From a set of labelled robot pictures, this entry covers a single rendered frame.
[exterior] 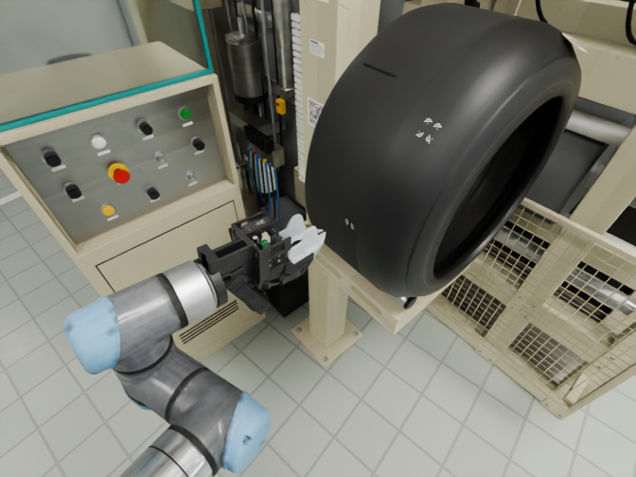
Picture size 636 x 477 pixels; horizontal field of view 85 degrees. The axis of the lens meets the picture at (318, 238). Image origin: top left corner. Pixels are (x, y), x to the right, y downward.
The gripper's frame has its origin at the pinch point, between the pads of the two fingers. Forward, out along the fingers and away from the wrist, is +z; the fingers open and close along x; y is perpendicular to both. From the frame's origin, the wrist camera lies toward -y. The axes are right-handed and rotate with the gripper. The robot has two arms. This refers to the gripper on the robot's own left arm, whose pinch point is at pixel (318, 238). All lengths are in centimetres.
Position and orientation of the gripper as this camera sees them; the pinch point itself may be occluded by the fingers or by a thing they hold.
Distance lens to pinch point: 57.8
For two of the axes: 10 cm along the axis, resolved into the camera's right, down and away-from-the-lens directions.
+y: 0.9, -7.5, -6.6
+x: -6.5, -5.5, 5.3
